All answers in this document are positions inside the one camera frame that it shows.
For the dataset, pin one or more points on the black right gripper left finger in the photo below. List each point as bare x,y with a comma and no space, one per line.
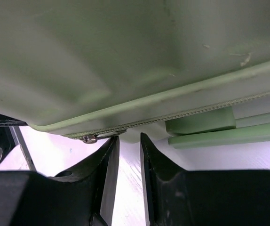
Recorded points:
82,195

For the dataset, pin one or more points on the aluminium table edge rail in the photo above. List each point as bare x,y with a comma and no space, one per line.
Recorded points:
20,141

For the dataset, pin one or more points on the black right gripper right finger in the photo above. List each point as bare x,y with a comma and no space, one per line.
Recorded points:
174,196

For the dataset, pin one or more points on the silver zipper pull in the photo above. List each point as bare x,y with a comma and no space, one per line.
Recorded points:
93,138

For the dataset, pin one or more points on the green suitcase blue lining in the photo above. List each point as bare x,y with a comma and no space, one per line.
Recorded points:
164,67

